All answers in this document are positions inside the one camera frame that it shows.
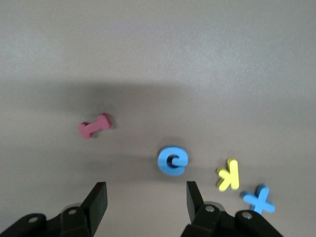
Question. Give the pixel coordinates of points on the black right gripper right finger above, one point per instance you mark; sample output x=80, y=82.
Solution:
x=195, y=214

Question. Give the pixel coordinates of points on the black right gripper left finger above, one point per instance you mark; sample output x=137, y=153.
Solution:
x=97, y=205

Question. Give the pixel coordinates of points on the blue foam letter C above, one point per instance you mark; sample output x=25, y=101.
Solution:
x=163, y=160

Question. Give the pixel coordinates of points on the blue foam letter X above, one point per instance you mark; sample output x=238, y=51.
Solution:
x=259, y=201

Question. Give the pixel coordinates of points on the yellow foam letter K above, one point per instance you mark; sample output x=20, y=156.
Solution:
x=232, y=175

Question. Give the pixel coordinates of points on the red foam letter I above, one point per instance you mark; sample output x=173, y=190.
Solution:
x=95, y=126

